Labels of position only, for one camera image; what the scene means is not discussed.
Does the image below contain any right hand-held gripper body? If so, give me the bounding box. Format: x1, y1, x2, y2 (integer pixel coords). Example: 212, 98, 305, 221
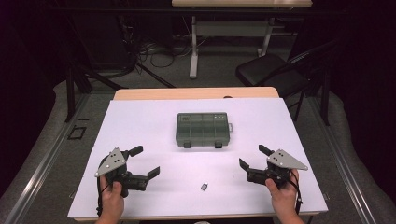
247, 148, 309, 190

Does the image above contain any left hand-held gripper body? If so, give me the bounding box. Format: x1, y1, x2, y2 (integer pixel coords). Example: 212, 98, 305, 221
94, 147, 149, 199

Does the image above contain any grey plastic compartment box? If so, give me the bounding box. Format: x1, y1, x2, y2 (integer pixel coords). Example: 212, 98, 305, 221
175, 111, 233, 149

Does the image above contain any person's left hand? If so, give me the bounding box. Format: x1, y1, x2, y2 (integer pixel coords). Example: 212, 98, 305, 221
100, 181, 125, 220

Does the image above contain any person's right hand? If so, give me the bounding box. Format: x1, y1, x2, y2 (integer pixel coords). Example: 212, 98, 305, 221
264, 170, 300, 216

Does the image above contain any white board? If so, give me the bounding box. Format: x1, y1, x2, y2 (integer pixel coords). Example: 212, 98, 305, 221
67, 97, 329, 218

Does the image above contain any wooden table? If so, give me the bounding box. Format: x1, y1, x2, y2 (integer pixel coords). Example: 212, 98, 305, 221
74, 86, 321, 222

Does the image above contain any black metal rod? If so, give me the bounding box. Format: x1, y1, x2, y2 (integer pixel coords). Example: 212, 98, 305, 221
135, 63, 176, 89

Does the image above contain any black folding chair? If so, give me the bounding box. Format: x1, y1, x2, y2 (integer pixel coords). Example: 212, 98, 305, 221
234, 38, 340, 125

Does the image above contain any white-legged desk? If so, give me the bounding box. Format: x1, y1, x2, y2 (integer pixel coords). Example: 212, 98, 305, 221
171, 0, 313, 79

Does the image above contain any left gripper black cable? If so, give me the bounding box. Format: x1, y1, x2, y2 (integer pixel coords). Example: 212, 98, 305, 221
96, 175, 110, 217

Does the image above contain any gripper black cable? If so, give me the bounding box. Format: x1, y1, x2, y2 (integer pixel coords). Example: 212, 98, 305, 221
96, 175, 110, 217
288, 169, 304, 216

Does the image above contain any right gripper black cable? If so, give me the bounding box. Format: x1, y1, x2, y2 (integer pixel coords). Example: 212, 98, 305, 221
288, 169, 304, 216

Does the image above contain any metal floor rail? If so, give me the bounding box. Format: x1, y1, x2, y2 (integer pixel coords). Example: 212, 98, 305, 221
2, 92, 91, 224
307, 96, 378, 224

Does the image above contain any black frame post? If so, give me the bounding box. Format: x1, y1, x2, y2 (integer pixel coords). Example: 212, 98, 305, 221
64, 62, 129, 123
320, 66, 332, 127

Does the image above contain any tangle of floor cables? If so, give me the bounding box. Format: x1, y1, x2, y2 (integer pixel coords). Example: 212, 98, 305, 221
122, 15, 202, 76

